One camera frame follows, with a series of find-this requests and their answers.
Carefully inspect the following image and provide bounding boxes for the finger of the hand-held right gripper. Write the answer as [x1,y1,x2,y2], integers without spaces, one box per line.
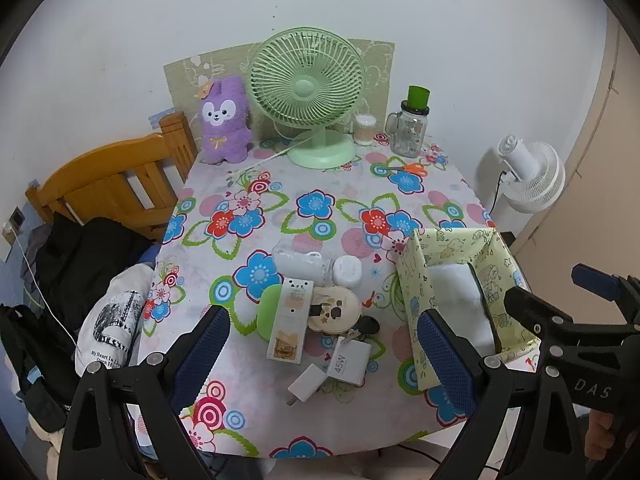
[571,263,640,326]
[503,286,581,348]

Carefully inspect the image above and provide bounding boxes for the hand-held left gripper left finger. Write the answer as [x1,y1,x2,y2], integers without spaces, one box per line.
[59,304,232,480]

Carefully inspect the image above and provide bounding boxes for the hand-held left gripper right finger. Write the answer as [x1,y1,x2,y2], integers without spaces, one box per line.
[416,308,596,480]

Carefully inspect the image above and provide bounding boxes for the green oval case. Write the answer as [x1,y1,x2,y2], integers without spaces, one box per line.
[256,282,286,343]

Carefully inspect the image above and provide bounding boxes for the black key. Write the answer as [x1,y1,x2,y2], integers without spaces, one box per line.
[348,316,381,343]

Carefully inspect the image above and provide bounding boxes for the green patterned storage box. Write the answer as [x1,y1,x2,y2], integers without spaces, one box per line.
[397,227,541,391]

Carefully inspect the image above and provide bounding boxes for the white rectangular box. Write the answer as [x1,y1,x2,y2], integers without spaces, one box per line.
[266,279,314,363]

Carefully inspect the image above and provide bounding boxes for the large white charger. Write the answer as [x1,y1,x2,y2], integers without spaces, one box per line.
[325,336,373,388]

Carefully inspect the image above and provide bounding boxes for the small white charger plug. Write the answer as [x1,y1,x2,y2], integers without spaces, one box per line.
[286,364,328,407]

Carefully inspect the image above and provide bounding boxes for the white rounded case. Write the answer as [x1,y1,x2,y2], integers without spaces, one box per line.
[333,256,364,289]

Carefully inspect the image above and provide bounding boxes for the person's right hand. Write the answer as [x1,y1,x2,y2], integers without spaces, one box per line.
[587,410,619,462]

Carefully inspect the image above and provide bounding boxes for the white printed shirt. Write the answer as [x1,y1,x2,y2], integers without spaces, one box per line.
[74,262,156,376]

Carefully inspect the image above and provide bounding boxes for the white floor fan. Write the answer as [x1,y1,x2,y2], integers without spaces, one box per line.
[495,134,566,213]

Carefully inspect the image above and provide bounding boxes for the beige door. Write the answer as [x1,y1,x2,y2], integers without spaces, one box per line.
[512,10,640,281]

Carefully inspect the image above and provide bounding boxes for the black jacket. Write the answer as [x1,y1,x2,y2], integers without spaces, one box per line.
[35,212,156,331]

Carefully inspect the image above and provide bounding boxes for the floral tablecloth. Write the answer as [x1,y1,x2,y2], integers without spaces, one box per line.
[139,137,533,461]

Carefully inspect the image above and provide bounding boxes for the orange scissors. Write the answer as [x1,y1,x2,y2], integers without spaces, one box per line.
[387,161,430,177]

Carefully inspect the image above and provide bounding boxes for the black backpack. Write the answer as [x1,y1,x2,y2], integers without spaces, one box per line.
[0,302,81,433]

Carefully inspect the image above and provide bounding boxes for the glass mug with green lid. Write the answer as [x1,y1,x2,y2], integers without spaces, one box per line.
[385,85,432,157]

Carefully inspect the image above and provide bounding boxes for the wooden chair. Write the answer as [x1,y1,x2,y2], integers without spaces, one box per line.
[25,112,198,243]

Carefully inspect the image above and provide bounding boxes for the purple plush bunny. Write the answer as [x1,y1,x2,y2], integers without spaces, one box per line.
[200,76,252,165]

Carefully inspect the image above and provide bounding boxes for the cotton swab jar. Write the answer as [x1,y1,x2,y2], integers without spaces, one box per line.
[354,114,378,147]

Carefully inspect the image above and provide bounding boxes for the green desk fan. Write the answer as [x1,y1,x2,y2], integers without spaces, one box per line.
[247,27,365,170]

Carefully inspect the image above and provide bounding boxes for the black fan cable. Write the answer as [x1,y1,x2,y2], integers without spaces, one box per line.
[487,170,508,216]

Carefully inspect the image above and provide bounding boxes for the white charging cable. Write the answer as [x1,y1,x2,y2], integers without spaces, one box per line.
[12,232,78,348]

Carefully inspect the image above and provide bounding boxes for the white fan cable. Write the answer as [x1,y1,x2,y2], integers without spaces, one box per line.
[227,145,301,176]

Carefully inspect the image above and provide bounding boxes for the green patterned wall board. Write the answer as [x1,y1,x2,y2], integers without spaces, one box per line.
[163,37,397,133]

